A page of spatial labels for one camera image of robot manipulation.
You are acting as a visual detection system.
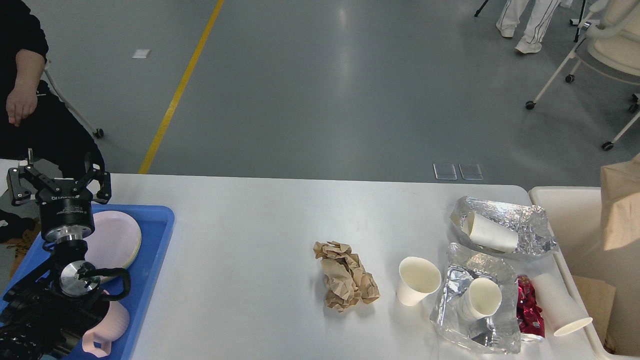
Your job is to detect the brown paper bag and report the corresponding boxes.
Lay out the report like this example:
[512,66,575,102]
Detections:
[600,154,640,251]

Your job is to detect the person in black clothes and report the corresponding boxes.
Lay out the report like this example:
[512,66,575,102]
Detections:
[0,0,106,179]

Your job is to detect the white paper cup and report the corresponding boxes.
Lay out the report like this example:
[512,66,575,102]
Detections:
[396,256,442,306]
[531,273,594,337]
[457,277,503,322]
[461,211,519,253]

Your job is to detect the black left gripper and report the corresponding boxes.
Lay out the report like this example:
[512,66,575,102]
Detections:
[6,148,112,243]

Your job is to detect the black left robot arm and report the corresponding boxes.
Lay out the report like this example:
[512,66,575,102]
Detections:
[1,149,131,360]

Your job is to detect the pink plate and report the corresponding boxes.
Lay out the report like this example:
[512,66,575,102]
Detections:
[85,210,139,269]

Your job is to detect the chair leg with caster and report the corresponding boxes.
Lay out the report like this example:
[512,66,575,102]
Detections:
[44,60,105,139]

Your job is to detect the white paper cup in foil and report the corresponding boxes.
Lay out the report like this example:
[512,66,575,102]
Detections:
[461,211,519,253]

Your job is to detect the metal floor plates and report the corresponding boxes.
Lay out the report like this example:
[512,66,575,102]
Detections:
[432,162,484,182]

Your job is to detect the yellow plate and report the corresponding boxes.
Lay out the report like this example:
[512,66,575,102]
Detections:
[120,225,142,269]

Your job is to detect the blue plastic tray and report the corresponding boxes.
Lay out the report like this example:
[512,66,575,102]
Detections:
[0,203,175,360]

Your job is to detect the pink ribbed mug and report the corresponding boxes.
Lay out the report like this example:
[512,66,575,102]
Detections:
[81,300,130,358]

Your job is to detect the clear plastic wrap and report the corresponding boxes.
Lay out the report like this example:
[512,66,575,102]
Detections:
[430,243,522,354]

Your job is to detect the crumpled aluminium foil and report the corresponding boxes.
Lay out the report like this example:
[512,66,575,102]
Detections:
[450,195,559,262]

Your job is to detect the beige plastic bin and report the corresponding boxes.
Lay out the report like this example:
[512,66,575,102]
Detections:
[529,186,640,360]

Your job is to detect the person in white trousers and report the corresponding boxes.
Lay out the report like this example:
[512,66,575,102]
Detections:
[496,0,561,55]

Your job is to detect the white office chair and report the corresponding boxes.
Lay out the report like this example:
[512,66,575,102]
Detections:
[525,0,640,152]

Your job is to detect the brown paper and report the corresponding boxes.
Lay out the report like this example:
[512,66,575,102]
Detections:
[313,241,381,313]

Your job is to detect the white paper cup lying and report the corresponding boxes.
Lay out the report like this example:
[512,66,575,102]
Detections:
[531,273,594,337]

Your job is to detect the crushed red wrapper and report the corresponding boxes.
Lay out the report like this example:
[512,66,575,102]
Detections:
[516,275,546,342]

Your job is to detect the seated person's hand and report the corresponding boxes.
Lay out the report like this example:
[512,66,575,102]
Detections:
[6,85,38,127]

